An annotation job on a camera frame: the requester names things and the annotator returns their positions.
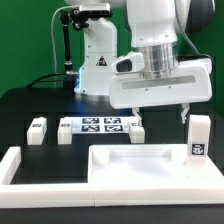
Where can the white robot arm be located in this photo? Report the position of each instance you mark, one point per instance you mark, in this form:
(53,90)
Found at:
(151,74)

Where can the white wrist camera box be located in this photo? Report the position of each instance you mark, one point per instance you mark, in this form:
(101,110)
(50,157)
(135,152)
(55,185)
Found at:
(130,63)

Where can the fiducial marker sheet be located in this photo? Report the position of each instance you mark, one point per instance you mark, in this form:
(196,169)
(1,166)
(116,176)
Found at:
(99,125)

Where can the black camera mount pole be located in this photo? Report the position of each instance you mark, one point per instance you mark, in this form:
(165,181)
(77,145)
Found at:
(68,83)

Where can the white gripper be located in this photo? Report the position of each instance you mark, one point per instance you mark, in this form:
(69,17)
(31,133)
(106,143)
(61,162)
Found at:
(188,83)

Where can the mounted grey camera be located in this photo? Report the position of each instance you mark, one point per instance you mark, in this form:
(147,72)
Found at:
(95,10)

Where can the white desk tabletop tray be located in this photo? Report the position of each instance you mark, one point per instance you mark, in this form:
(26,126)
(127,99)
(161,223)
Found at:
(149,165)

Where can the white U-shaped obstacle frame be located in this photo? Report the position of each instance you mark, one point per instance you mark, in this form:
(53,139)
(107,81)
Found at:
(91,195)

